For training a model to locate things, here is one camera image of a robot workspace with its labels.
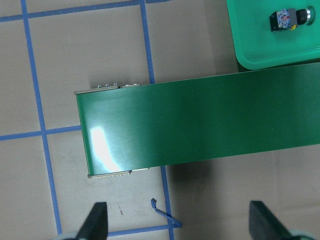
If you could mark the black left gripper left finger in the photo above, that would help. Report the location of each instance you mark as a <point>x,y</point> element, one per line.
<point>95,226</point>

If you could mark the green plastic tray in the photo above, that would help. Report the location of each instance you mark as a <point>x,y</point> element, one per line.
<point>257,47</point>

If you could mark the green conveyor belt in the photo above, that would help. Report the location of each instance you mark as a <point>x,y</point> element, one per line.
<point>140,127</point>

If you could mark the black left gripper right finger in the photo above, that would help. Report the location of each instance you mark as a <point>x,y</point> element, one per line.
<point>263,224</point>

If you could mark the green push button switch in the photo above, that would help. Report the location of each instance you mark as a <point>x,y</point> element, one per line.
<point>291,18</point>

